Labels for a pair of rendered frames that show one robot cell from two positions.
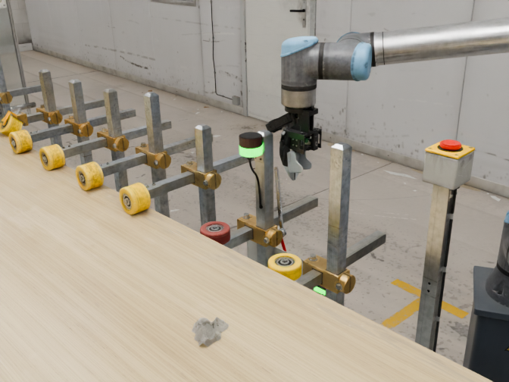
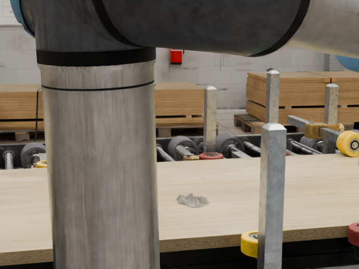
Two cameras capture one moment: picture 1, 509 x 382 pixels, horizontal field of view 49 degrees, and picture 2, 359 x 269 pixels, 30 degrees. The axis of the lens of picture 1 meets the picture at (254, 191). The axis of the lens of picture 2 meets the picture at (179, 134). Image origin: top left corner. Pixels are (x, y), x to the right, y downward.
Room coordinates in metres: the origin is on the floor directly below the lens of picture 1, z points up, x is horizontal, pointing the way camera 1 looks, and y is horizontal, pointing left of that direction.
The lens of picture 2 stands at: (1.65, -1.32, 1.37)
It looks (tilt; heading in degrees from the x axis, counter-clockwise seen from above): 10 degrees down; 119
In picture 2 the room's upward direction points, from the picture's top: 1 degrees clockwise
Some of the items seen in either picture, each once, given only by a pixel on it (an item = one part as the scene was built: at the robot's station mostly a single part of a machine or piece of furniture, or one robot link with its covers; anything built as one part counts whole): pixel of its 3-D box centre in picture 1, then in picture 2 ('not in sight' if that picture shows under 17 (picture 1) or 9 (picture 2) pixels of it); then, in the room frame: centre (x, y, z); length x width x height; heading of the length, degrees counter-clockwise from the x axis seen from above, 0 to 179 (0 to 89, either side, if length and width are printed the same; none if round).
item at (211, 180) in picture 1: (201, 176); not in sight; (1.59, 0.16, 0.95); 0.14 x 0.06 x 0.05; 44
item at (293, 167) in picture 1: (295, 167); not in sight; (1.40, -0.11, 1.04); 0.06 x 0.03 x 0.09; 44
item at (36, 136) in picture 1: (80, 124); not in sight; (2.15, 0.68, 0.95); 0.50 x 0.04 x 0.04; 134
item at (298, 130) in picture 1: (300, 128); not in sight; (1.41, -0.12, 1.15); 0.09 x 0.08 x 0.12; 44
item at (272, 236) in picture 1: (258, 231); not in sight; (1.41, -0.01, 0.85); 0.14 x 0.06 x 0.05; 44
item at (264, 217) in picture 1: (264, 214); not in sight; (1.40, -0.03, 0.91); 0.04 x 0.04 x 0.48; 44
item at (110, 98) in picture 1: (117, 153); not in sight; (1.93, 0.50, 0.90); 0.04 x 0.04 x 0.48; 44
